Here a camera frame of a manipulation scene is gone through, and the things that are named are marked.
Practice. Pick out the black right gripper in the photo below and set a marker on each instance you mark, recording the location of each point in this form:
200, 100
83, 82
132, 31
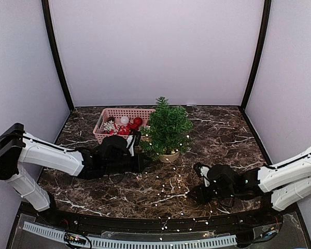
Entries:
202, 197

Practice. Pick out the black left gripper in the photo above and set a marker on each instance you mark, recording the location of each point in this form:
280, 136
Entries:
139, 167

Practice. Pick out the small green christmas tree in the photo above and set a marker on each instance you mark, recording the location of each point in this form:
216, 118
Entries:
167, 130

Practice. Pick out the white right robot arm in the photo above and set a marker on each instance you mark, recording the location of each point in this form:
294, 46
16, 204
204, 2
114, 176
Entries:
279, 185

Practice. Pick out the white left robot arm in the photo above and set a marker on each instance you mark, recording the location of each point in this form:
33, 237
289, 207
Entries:
18, 147

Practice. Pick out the beige tree pot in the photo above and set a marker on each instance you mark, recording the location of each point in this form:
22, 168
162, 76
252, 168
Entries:
167, 157

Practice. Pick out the white snowflake ornament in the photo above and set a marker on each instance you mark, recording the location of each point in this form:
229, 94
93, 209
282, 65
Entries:
109, 126

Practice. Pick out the pink plastic basket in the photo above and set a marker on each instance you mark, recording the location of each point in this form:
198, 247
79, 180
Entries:
115, 114

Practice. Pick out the white ball ornament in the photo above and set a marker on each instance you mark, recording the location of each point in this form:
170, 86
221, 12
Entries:
124, 120

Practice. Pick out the red ball ornament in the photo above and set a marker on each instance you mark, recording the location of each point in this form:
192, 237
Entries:
138, 121

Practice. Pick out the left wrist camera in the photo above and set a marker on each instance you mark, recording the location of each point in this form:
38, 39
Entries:
133, 140

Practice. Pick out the white slotted cable duct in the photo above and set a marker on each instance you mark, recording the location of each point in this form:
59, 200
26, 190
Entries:
74, 240

